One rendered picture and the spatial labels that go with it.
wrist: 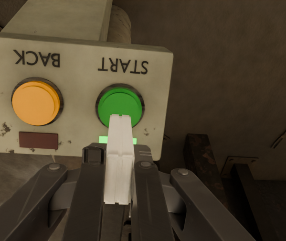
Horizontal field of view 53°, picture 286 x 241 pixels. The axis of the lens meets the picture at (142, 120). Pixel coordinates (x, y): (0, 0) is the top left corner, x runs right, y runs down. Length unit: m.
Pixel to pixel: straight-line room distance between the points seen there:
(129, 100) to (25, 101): 0.09
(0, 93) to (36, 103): 0.04
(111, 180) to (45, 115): 0.13
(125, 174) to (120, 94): 0.12
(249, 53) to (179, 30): 0.24
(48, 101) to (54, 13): 0.14
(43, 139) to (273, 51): 0.84
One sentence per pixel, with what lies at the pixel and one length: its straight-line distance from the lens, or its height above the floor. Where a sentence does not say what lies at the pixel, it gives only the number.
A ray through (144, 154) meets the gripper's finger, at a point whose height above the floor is 0.70.
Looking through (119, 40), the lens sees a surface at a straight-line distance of 0.67.
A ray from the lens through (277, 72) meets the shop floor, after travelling 1.06.
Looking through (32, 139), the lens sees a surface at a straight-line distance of 0.29.
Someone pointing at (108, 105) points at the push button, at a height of 0.61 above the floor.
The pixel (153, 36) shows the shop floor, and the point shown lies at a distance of 0.89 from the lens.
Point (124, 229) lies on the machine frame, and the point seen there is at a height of 0.07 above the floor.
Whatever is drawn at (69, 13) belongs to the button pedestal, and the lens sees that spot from 0.38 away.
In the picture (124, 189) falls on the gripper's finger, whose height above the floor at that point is 0.72.
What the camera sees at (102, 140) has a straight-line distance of 0.28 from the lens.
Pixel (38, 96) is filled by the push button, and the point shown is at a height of 0.61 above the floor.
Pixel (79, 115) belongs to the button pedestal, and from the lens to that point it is 0.28.
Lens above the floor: 0.82
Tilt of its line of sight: 50 degrees down
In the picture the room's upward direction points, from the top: 177 degrees clockwise
